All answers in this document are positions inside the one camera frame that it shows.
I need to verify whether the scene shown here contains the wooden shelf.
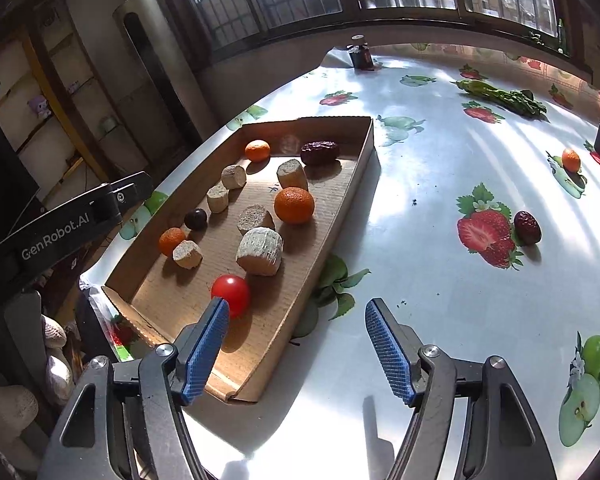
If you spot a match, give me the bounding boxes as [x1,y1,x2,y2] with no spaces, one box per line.
[0,10,113,186]

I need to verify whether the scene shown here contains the white fruit print tablecloth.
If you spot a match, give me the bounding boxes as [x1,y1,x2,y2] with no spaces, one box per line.
[80,42,600,480]

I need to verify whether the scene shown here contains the brown cardboard tray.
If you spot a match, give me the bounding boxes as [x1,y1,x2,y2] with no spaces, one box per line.
[101,116,377,404]

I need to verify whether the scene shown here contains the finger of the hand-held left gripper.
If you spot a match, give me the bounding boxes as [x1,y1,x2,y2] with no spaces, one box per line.
[106,171,154,222]

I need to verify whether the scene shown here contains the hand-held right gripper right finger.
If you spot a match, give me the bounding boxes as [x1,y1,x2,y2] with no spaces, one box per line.
[364,297,556,480]

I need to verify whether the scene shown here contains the large dark red jujube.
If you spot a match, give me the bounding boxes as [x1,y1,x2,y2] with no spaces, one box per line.
[300,141,341,166]

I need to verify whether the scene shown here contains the small dark red jujube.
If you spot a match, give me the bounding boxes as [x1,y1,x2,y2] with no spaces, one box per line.
[513,210,542,246]

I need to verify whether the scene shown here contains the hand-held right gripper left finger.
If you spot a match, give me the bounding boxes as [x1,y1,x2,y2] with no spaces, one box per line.
[37,297,231,480]

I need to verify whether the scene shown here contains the beige round bread piece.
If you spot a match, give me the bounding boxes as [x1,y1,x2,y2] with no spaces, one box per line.
[276,158,309,192]

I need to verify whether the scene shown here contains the pale beige lump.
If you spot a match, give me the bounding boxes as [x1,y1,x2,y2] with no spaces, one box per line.
[42,315,68,348]
[0,385,38,461]
[45,355,76,406]

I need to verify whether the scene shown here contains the red tomato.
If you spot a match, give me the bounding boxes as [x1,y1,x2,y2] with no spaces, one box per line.
[210,274,252,319]

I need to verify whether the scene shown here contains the green leafy vegetable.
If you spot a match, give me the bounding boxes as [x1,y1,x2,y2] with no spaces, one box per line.
[452,79,548,120]

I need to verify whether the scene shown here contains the white standing air conditioner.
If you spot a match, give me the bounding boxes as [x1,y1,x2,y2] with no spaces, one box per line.
[112,0,218,141]

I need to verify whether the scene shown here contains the large orange tangerine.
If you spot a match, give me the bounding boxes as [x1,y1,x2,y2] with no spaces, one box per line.
[273,186,315,225]

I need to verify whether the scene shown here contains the small beige bread chunk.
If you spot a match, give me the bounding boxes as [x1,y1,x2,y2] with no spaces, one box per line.
[172,240,204,269]

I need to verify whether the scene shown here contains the small dark bottle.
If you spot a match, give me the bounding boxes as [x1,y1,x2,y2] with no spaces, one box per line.
[347,34,376,71]

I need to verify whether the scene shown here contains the clear printed plastic bag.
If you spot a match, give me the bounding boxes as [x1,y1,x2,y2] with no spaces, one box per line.
[80,280,151,363]

